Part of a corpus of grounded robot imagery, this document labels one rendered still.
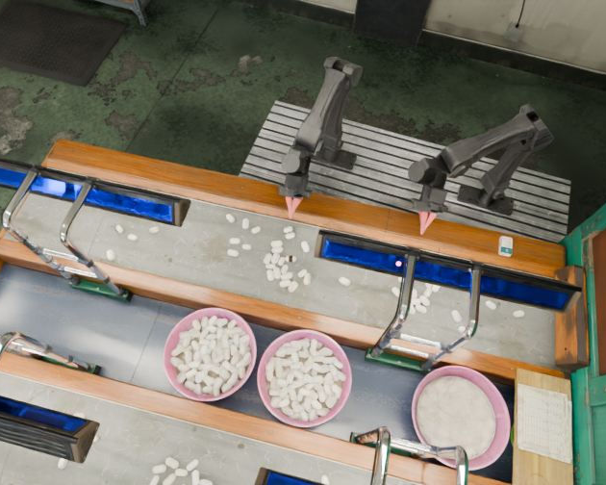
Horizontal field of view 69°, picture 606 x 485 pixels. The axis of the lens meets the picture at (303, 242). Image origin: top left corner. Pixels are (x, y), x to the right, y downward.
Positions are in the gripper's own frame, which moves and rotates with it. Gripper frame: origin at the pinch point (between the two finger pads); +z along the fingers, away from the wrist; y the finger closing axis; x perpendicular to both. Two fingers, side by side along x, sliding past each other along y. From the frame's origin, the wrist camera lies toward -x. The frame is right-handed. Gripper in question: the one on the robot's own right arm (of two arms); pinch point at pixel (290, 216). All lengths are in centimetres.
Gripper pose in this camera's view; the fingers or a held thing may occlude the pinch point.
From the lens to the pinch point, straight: 142.6
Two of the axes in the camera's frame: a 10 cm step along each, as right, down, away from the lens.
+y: 9.7, 2.2, -1.0
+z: -1.9, 9.5, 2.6
